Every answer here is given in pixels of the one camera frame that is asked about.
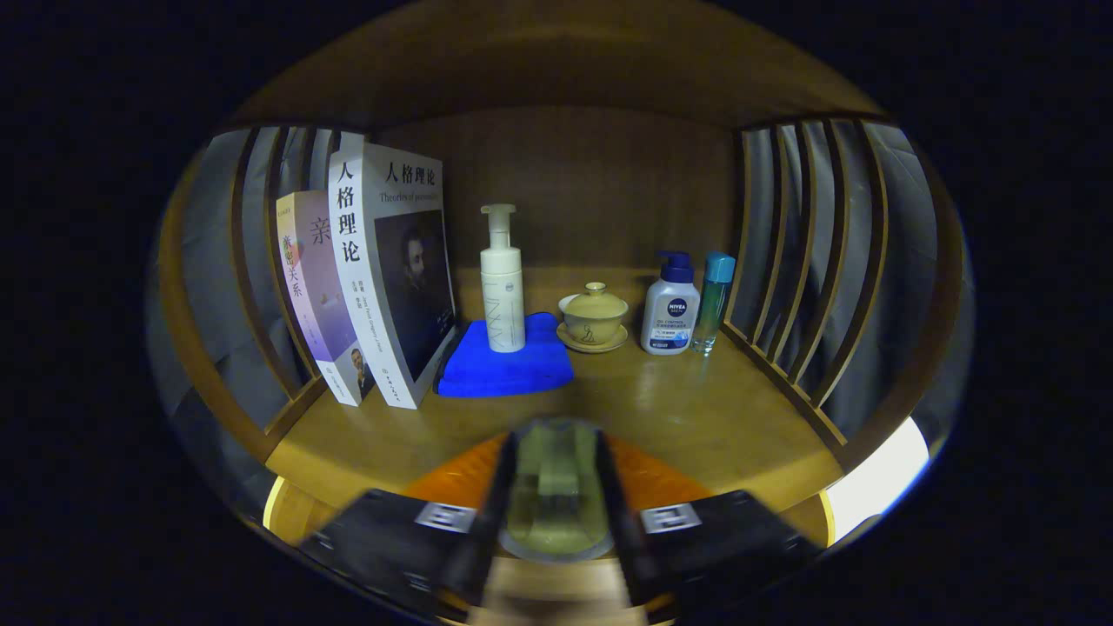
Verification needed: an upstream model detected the green cup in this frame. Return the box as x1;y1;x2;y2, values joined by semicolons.
497;419;616;563

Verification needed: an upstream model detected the yellow lidded teacup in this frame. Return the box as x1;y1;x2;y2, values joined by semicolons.
556;281;630;354

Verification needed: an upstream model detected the blue folded cloth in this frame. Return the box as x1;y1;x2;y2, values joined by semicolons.
437;312;576;399

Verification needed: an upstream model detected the white portrait book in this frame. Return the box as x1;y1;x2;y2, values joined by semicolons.
327;132;458;410

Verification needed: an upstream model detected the wooden countertop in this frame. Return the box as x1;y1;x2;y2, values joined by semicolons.
265;335;844;514

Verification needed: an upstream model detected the purple book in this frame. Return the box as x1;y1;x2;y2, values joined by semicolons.
276;190;377;408

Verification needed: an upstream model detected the white sheet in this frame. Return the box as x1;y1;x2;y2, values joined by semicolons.
822;417;931;544

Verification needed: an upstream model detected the white pump bottle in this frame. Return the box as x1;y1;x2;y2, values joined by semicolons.
480;203;526;354

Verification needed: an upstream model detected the teal bottle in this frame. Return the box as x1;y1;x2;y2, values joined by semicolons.
693;251;736;356

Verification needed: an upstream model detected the white blue-capped lotion bottle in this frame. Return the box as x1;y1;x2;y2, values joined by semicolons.
640;250;702;356

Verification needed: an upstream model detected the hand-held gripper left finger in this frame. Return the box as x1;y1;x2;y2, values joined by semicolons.
300;430;520;620

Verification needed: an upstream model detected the brown wooden cabinet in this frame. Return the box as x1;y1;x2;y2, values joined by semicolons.
155;0;970;623

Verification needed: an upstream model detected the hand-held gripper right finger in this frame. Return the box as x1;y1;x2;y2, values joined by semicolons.
596;428;823;620

